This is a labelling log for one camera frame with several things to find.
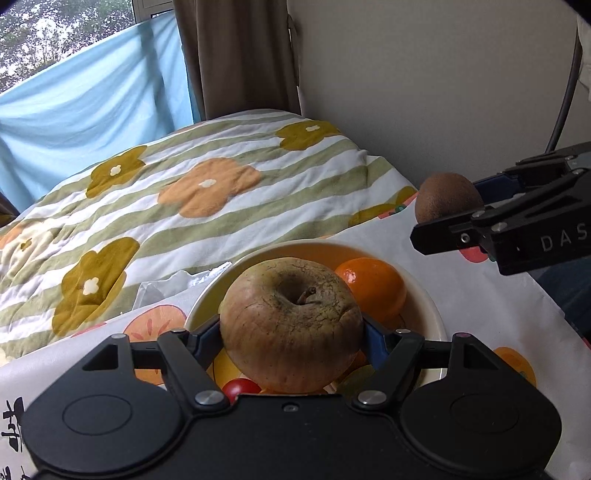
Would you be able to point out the red cherry tomato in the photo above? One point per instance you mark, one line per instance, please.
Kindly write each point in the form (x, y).
(240, 388)

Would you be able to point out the person's dark blue clothing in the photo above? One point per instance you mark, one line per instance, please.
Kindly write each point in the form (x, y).
(570, 295)

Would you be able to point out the light blue cloth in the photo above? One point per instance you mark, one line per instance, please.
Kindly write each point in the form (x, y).
(83, 120)

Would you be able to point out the large orange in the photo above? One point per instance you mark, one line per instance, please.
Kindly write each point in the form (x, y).
(378, 284)

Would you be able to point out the cream duck-print bowl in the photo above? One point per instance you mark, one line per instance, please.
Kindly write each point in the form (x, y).
(429, 314)

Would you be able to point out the crinkled clear plastic wrap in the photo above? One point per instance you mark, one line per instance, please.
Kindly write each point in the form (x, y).
(184, 281)

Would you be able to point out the brown curtain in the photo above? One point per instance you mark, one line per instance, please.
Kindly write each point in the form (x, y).
(240, 55)

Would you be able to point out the large green apple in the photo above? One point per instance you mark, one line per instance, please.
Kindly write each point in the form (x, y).
(358, 382)

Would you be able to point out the window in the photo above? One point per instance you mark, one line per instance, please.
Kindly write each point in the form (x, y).
(60, 32)

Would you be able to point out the floral striped blanket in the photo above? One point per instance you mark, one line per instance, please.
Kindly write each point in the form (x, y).
(184, 194)

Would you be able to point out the wrinkled brownish apple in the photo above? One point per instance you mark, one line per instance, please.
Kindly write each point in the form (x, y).
(291, 323)

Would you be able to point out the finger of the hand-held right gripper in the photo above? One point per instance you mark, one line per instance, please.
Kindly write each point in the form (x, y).
(498, 187)
(448, 235)

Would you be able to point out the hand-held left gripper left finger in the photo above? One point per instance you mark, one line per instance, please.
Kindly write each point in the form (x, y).
(208, 344)

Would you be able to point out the brown kiwi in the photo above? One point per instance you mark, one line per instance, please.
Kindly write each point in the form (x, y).
(445, 196)

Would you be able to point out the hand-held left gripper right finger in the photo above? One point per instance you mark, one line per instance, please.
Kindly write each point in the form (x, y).
(373, 344)

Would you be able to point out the white fruit-print cloth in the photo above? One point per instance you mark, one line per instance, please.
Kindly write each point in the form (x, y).
(485, 314)

